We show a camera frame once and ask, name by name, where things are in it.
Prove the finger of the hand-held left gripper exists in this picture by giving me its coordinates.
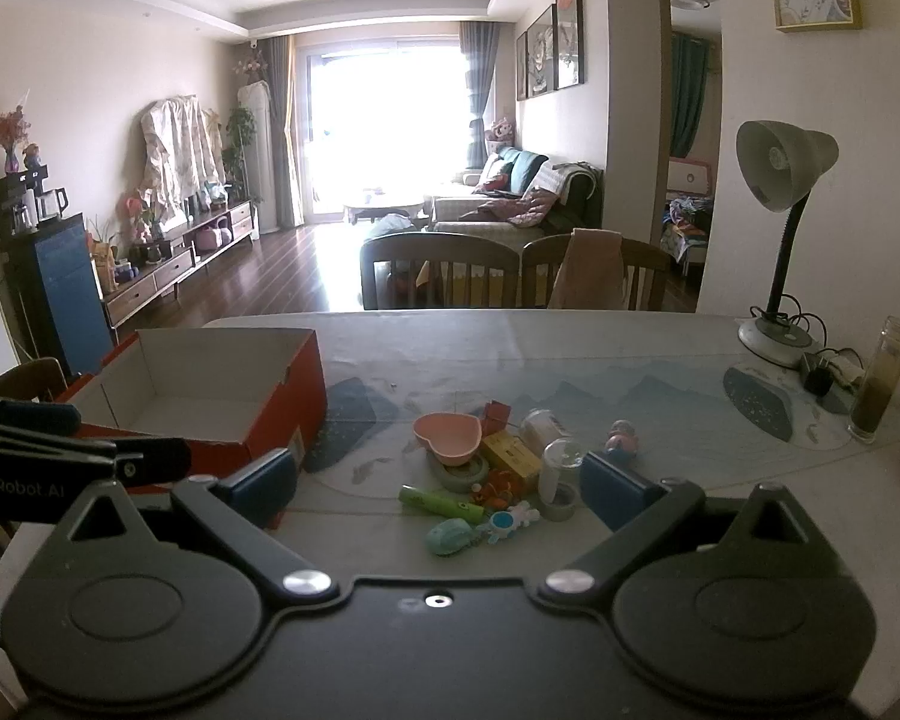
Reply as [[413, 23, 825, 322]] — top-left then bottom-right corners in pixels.
[[0, 393, 83, 437], [0, 420, 194, 487]]

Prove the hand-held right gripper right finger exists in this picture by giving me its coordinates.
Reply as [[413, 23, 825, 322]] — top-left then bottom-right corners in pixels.
[[536, 451, 830, 602]]

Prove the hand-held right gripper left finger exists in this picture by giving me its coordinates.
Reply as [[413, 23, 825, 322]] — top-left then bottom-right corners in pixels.
[[54, 448, 340, 602]]

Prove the clear dome capped bottle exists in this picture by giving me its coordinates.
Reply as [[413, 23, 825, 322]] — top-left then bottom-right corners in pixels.
[[538, 439, 587, 507]]

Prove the white flower toy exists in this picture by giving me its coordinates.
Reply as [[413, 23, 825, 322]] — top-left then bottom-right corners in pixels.
[[486, 501, 542, 548]]

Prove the orange toy keychain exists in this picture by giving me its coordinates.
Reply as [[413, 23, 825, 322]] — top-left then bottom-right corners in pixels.
[[467, 467, 516, 511]]

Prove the orange cardboard box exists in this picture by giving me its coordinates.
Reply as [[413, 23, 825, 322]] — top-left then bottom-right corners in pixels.
[[52, 328, 328, 533]]

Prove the teal toy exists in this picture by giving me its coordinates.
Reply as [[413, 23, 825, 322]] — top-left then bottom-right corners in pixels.
[[426, 520, 488, 557]]

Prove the green tube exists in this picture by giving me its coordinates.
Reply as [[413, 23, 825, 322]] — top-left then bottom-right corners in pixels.
[[399, 485, 490, 524]]

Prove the wooden dining chair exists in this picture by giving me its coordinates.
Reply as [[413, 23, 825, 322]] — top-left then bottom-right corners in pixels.
[[360, 232, 524, 312], [0, 358, 70, 403], [521, 232, 676, 312]]

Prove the pink toy figure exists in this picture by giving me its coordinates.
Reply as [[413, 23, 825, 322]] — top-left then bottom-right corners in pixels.
[[605, 420, 644, 467]]

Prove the grey tape roll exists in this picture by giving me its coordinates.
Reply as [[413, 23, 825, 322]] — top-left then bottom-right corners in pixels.
[[540, 484, 583, 523]]

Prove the white cylindrical cup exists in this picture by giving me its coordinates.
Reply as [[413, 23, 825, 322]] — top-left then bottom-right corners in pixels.
[[520, 409, 575, 458]]

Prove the yellow box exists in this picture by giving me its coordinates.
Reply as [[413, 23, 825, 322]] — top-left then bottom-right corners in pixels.
[[481, 433, 545, 490]]

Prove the blue cabinet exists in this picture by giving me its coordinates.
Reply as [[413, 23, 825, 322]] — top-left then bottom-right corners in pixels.
[[4, 214, 115, 377]]

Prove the grey-green tape roll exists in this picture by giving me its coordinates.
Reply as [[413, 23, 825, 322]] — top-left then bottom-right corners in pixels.
[[427, 454, 491, 494]]

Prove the wooden television cabinet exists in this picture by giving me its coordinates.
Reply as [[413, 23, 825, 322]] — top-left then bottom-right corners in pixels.
[[101, 199, 261, 331]]

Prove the pink heart-shaped bowl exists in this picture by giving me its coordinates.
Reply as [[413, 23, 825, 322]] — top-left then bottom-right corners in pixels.
[[412, 412, 484, 466]]

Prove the black coffee machine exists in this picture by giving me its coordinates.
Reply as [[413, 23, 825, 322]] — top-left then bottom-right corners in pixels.
[[0, 172, 70, 235]]

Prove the vase with pink flowers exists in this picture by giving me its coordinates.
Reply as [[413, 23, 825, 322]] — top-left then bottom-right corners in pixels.
[[0, 106, 32, 174]]

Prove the tall glass jar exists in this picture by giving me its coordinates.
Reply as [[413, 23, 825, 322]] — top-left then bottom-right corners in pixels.
[[847, 315, 900, 443]]

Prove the cloth-covered television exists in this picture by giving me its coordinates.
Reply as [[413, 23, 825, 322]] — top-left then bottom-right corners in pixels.
[[139, 95, 224, 223]]

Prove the pink quilt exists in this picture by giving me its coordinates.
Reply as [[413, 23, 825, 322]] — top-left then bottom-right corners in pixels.
[[459, 187, 565, 230]]

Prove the white coffee table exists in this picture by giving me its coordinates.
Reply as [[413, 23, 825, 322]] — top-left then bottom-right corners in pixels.
[[343, 191, 425, 225]]

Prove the bed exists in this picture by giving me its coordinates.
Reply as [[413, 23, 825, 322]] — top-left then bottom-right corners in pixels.
[[661, 156, 718, 272]]

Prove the white standing air conditioner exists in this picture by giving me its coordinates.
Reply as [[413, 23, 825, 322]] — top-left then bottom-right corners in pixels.
[[238, 81, 281, 234]]

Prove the sofa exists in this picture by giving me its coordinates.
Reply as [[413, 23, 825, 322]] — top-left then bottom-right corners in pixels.
[[426, 148, 605, 242]]

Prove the potted plant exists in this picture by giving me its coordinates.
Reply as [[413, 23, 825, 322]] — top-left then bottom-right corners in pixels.
[[222, 106, 260, 200]]

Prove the grey curtain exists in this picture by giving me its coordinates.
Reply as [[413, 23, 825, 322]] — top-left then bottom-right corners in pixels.
[[459, 21, 497, 167], [266, 36, 306, 230]]

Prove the grey desk lamp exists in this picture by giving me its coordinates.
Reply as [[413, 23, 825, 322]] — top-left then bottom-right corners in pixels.
[[735, 120, 841, 370]]

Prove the teal curtain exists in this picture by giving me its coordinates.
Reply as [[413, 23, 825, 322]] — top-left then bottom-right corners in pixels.
[[670, 34, 710, 160]]

